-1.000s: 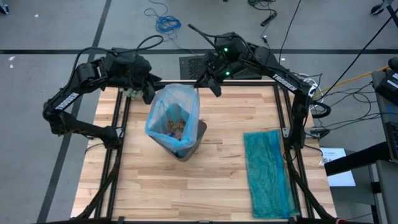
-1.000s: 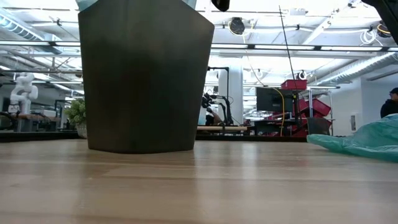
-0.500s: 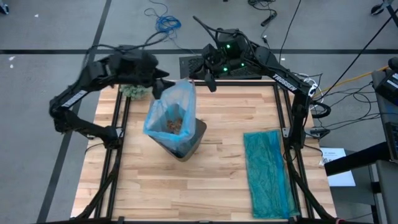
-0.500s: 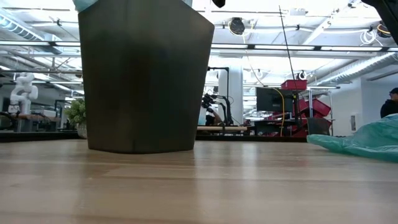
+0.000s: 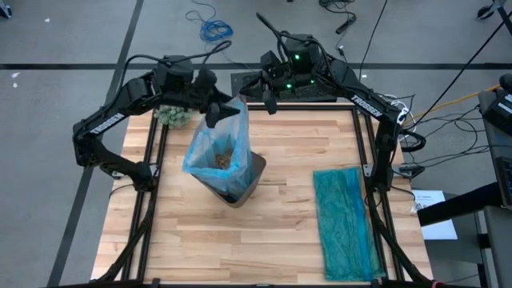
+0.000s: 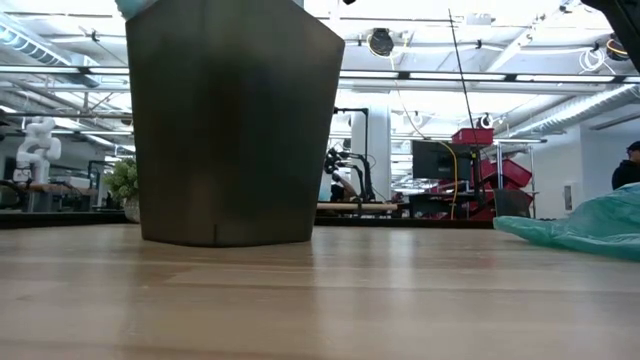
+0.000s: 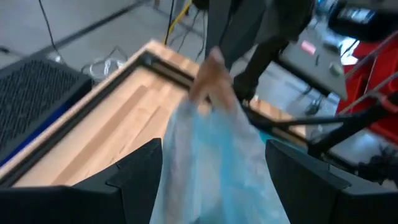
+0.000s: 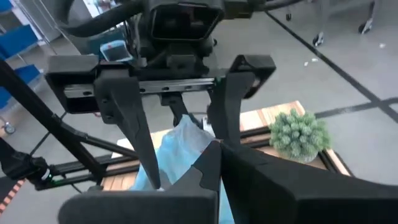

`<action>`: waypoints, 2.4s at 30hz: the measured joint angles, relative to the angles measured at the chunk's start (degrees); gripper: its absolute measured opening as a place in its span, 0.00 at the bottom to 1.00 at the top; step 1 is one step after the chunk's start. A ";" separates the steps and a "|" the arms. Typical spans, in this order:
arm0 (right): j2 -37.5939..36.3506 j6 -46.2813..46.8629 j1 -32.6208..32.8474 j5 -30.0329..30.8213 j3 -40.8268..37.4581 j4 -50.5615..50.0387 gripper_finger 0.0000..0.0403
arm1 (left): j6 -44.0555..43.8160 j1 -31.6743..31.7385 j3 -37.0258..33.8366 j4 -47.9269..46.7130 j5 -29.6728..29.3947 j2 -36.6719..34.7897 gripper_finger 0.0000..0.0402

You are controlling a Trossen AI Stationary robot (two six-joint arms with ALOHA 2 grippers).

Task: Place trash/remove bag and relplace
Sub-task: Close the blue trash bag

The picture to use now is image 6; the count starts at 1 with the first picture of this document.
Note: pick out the person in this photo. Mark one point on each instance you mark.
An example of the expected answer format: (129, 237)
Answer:
(627, 167)

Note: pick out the dark grey trash bin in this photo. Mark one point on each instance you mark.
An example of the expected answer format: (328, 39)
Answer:
(230, 125)

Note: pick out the black workshop robot arm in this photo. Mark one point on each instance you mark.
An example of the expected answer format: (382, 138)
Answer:
(350, 170)

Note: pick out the teal trash bag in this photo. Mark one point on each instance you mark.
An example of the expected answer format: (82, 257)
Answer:
(590, 225)

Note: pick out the white pillar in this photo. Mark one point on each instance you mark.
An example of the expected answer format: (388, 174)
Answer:
(380, 150)

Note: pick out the silver ventilation duct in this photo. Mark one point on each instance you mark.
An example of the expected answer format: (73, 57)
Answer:
(575, 107)

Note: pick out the red storage bin rack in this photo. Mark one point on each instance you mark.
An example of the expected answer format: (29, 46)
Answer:
(510, 172)

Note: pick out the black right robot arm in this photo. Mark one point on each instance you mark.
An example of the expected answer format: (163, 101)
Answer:
(620, 25)

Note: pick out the long ceiling light bar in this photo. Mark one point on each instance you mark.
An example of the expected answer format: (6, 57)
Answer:
(450, 76)

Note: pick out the white robot figure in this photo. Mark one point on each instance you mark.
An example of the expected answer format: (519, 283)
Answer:
(37, 145)

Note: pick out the black monitor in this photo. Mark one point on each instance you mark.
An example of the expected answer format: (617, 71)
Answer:
(440, 160)

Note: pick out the light blue trash bag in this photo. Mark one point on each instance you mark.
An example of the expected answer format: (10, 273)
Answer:
(132, 7)

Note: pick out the green artificial potted plant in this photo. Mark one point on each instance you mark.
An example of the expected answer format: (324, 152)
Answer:
(122, 182)

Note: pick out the wooden workbench top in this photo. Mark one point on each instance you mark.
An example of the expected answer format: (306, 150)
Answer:
(60, 188)
(357, 206)

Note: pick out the red box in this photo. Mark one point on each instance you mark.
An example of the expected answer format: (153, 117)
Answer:
(472, 136)

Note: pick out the black aluminium cross rail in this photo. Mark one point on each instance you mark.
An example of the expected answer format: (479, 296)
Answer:
(60, 220)

